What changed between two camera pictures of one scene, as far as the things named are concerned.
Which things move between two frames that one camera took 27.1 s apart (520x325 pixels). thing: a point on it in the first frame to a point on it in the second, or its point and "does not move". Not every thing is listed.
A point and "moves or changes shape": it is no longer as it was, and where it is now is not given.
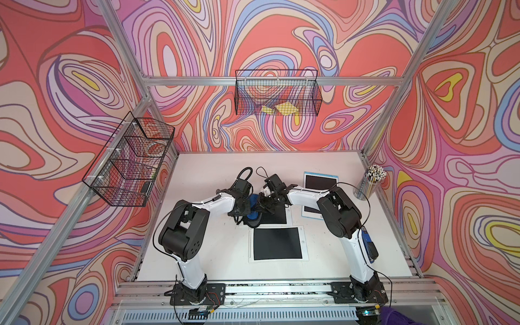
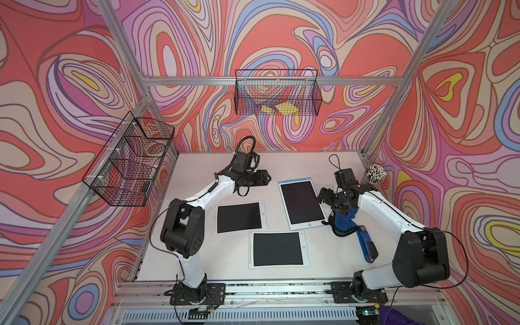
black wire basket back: [277, 92] does not move
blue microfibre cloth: [253, 219] moves or changes shape
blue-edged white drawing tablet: [318, 182] moves or changes shape
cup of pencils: [374, 175] does not move
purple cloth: [390, 316] does not move
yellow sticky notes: [286, 108] does not move
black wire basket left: [126, 160] does not move
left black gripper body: [244, 210] to [249, 179]
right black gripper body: [269, 203] to [339, 204]
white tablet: [282, 218] to [237, 217]
